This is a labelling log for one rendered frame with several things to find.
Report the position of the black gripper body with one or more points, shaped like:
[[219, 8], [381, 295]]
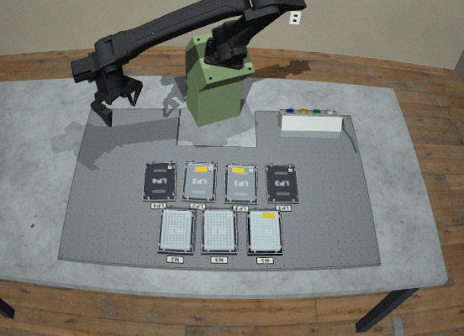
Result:
[[116, 85]]

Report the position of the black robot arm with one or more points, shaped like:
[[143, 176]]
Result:
[[114, 51]]

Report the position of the white operator button panel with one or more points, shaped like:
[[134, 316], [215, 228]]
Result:
[[310, 124]]

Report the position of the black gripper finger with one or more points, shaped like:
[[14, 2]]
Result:
[[107, 118], [136, 94]]

